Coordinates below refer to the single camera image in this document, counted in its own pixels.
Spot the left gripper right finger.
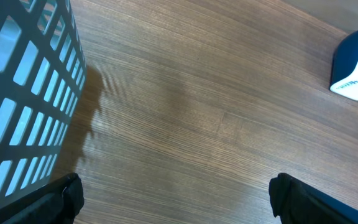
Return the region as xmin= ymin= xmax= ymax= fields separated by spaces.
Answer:
xmin=268 ymin=173 xmax=358 ymax=224

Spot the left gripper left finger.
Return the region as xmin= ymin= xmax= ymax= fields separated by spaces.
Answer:
xmin=0 ymin=172 xmax=85 ymax=224

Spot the white barcode scanner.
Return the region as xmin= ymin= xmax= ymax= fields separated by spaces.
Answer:
xmin=329 ymin=30 xmax=358 ymax=101

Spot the grey plastic mesh basket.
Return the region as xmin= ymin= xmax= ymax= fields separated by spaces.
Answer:
xmin=0 ymin=0 xmax=86 ymax=209

